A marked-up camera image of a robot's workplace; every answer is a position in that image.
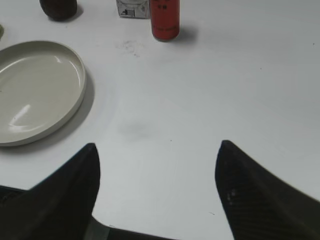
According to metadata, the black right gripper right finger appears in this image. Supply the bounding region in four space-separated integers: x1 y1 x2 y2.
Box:
215 140 320 240

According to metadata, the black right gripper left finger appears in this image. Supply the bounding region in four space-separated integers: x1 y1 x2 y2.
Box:
0 143 101 240

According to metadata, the red cola can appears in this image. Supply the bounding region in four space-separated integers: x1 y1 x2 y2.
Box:
149 0 180 42

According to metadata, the beige round plate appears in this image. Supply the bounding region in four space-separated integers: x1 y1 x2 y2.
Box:
0 40 87 147

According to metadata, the dark red wax apple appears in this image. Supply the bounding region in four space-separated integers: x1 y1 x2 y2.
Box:
39 0 78 21

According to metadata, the small white milk carton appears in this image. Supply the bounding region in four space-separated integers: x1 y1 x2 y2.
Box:
116 0 150 19

